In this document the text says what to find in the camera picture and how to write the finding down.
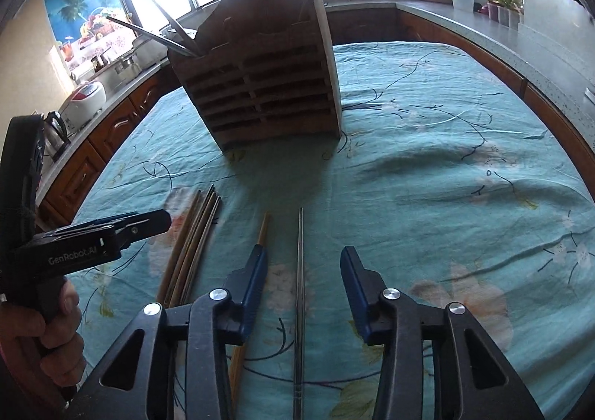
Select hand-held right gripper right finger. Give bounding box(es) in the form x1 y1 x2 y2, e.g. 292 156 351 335
340 246 544 420

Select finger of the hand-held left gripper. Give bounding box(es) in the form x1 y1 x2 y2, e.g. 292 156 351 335
58 214 141 234
114 210 172 249

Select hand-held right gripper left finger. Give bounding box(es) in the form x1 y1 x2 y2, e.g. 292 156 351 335
65 243 269 420

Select group of chopsticks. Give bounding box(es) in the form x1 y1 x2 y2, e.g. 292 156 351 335
163 185 215 309

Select wooden utensil holder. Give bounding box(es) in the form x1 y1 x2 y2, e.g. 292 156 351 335
167 0 342 154

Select person's left hand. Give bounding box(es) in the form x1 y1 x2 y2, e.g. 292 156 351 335
0 278 87 390

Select teal floral tablecloth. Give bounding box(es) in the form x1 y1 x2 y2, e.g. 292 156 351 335
70 43 595 420

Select steel electric kettle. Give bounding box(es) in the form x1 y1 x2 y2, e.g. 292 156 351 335
42 111 70 156

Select white rice cooker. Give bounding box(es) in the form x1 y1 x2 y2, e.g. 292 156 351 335
60 81 107 123

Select white lidded pot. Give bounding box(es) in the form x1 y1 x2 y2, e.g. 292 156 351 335
132 36 163 68

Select kitchen counter with wooden cabinets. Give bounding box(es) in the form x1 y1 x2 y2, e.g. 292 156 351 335
35 0 595 226

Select small seasoning jars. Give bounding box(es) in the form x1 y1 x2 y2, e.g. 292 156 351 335
486 0 521 28

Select blue palm tree wall poster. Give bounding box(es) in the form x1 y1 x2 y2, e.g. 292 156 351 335
42 0 131 72

